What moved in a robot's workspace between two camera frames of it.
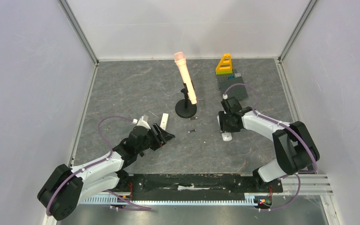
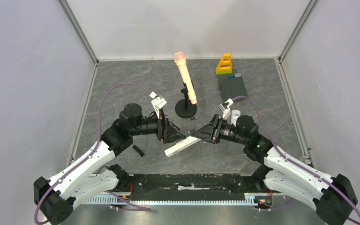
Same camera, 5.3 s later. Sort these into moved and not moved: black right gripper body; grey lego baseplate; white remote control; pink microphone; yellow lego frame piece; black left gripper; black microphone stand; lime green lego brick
Moved: white remote control; black left gripper; black right gripper body
Not moved: yellow lego frame piece; black microphone stand; grey lego baseplate; pink microphone; lime green lego brick
